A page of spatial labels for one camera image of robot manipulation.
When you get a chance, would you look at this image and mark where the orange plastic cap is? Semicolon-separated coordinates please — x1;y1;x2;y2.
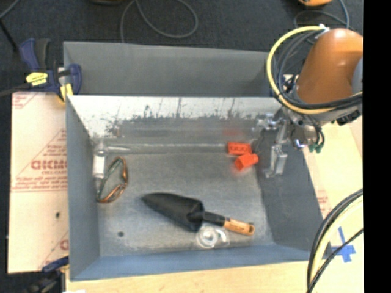
233;152;260;172

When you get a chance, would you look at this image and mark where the grey metal bin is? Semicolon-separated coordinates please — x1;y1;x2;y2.
62;40;325;282

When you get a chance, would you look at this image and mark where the cardboard board with red print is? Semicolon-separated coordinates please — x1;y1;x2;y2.
6;90;364;275

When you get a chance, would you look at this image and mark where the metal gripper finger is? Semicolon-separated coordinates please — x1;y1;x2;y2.
252;112;277;132
262;144;288;179

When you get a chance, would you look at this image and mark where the black cylinder on white bracket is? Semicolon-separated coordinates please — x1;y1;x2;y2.
335;109;360;126

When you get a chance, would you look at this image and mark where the clear round glass piece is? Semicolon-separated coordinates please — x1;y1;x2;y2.
195;226;230;250

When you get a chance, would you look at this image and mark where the black trowel with wooden handle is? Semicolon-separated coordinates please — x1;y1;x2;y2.
141;192;256;237

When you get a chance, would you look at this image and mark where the orange flat printed block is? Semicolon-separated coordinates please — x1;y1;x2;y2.
227;142;253;156

